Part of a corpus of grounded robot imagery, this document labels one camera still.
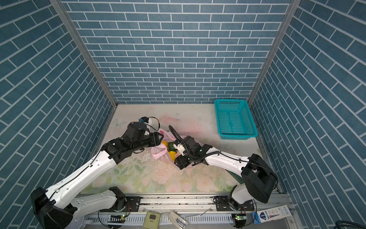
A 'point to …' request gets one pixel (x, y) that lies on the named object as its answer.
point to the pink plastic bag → (160, 150)
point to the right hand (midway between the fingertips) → (177, 159)
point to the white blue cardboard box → (262, 216)
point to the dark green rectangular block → (238, 179)
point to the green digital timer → (152, 220)
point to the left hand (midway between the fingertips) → (161, 136)
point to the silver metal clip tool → (178, 219)
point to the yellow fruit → (172, 153)
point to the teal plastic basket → (235, 119)
